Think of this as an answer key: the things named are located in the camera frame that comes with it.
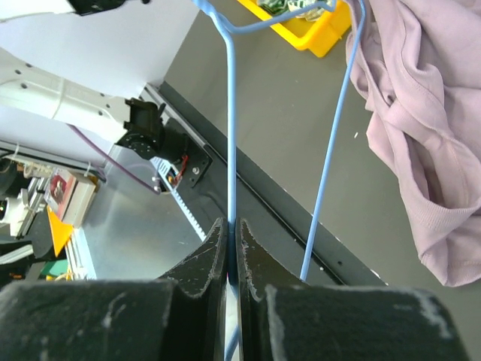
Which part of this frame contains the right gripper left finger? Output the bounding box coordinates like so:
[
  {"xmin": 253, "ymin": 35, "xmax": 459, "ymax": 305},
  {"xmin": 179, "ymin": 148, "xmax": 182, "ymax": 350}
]
[{"xmin": 1, "ymin": 218, "xmax": 227, "ymax": 360}]

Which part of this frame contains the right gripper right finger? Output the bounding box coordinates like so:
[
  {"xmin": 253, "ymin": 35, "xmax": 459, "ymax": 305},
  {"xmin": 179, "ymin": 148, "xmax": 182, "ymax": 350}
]
[{"xmin": 236, "ymin": 220, "xmax": 469, "ymax": 360}]

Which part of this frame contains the lilac tank top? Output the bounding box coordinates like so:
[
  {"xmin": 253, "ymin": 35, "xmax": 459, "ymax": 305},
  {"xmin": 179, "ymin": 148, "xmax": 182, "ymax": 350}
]
[{"xmin": 346, "ymin": 1, "xmax": 480, "ymax": 287}]

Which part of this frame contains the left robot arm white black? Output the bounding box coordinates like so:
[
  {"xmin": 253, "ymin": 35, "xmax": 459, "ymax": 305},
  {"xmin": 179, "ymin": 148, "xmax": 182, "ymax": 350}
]
[{"xmin": 1, "ymin": 1, "xmax": 198, "ymax": 163}]

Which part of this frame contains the yellow plastic bin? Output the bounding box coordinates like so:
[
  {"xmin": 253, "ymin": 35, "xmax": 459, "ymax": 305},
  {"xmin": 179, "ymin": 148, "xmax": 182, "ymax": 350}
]
[{"xmin": 239, "ymin": 0, "xmax": 351, "ymax": 57}]

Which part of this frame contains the green white striped garment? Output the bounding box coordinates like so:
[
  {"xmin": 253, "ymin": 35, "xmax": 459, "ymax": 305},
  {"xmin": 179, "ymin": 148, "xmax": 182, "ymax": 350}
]
[{"xmin": 256, "ymin": 0, "xmax": 325, "ymax": 22}]

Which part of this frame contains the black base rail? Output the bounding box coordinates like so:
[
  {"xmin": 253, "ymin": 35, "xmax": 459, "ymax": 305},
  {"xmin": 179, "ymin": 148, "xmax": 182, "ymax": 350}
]
[{"xmin": 158, "ymin": 83, "xmax": 384, "ymax": 287}]

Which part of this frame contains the white cable duct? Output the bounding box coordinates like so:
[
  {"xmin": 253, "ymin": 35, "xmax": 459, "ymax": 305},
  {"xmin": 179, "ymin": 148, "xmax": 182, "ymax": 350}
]
[{"xmin": 150, "ymin": 157, "xmax": 206, "ymax": 241}]

